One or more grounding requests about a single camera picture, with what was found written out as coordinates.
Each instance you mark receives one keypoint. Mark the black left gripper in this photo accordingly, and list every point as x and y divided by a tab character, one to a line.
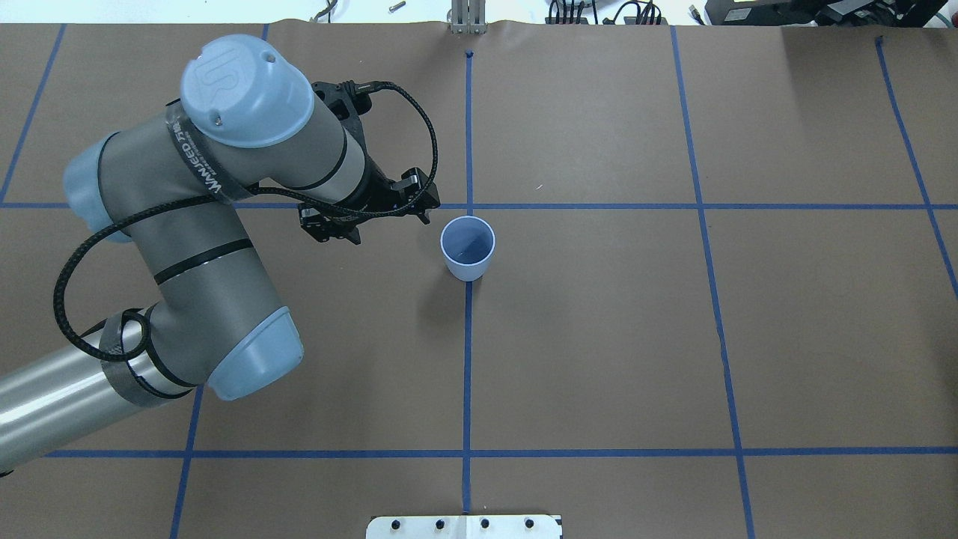
372	196

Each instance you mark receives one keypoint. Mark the blue plastic cup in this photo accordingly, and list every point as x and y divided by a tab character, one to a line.
467	244

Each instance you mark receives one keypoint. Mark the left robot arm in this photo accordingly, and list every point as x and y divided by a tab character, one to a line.
246	123

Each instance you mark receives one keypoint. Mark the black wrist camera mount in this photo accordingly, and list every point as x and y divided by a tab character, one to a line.
347	104

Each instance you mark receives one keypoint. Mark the aluminium frame post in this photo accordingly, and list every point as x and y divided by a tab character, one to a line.
468	17

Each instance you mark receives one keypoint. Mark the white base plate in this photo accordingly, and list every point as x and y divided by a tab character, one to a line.
466	526

